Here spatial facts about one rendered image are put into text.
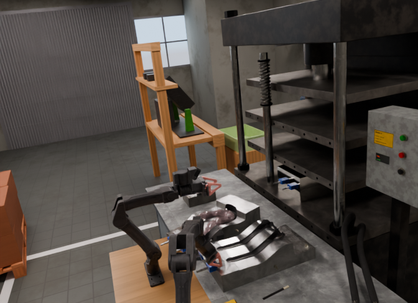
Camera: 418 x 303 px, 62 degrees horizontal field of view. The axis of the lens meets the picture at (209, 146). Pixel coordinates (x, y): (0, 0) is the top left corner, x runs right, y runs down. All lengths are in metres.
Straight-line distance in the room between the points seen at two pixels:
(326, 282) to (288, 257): 0.19
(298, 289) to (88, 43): 7.30
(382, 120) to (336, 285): 0.78
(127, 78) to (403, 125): 7.17
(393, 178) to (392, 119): 0.29
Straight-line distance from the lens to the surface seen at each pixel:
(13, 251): 3.69
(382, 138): 1.84
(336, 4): 1.74
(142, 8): 8.49
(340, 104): 1.83
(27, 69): 8.37
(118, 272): 1.95
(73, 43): 8.28
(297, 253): 1.80
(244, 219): 2.06
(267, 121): 2.49
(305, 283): 1.73
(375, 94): 2.05
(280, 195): 2.51
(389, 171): 1.86
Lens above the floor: 1.90
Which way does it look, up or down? 17 degrees down
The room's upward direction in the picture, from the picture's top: 6 degrees counter-clockwise
